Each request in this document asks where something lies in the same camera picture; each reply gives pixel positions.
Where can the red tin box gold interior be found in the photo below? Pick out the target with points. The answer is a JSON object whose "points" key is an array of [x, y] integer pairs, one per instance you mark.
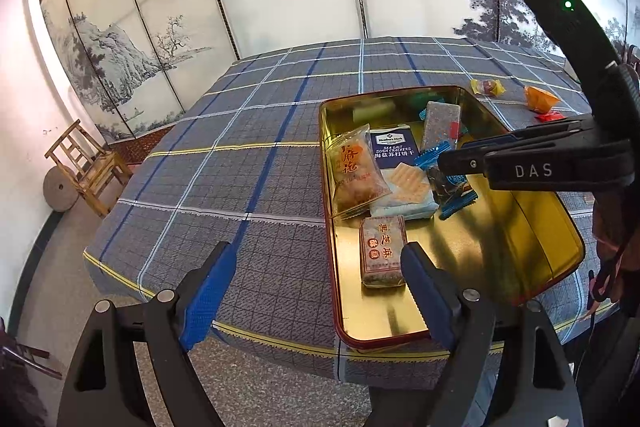
{"points": [[500, 257]]}

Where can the small sesame cake packet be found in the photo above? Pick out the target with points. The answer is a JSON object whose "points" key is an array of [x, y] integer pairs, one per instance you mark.
{"points": [[382, 252]]}

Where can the yellow twist candy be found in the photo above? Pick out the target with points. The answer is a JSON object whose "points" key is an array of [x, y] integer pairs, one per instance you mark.
{"points": [[486, 87]]}

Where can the round stone disc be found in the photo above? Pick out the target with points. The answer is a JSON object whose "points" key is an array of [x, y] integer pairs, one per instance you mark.
{"points": [[57, 192]]}

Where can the fried dough twist packet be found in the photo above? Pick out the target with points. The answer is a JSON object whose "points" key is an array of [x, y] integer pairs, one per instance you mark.
{"points": [[355, 172]]}

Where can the orange snack packet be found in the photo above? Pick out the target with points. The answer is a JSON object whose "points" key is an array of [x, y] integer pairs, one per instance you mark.
{"points": [[540, 99]]}

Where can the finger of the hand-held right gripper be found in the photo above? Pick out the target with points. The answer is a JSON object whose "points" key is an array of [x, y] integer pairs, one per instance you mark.
{"points": [[550, 132], [575, 167]]}

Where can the navy cracker packet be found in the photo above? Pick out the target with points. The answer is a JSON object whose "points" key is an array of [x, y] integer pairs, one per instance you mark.
{"points": [[392, 144]]}

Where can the red snack packet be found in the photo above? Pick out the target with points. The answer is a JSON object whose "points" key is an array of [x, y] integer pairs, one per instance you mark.
{"points": [[550, 117]]}

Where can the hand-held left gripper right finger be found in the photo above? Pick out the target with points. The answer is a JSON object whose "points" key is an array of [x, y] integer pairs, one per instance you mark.
{"points": [[425, 292]]}

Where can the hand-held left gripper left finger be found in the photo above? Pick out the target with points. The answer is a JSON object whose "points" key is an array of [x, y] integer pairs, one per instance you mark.
{"points": [[207, 297]]}

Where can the light wooden chair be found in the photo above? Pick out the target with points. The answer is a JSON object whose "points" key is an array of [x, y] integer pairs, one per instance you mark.
{"points": [[97, 172]]}

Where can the brown metal frame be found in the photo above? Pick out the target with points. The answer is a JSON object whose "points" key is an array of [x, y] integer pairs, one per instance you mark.
{"points": [[35, 359]]}

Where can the clear packet dark sesame bar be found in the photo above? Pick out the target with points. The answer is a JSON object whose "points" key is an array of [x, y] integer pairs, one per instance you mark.
{"points": [[440, 124]]}

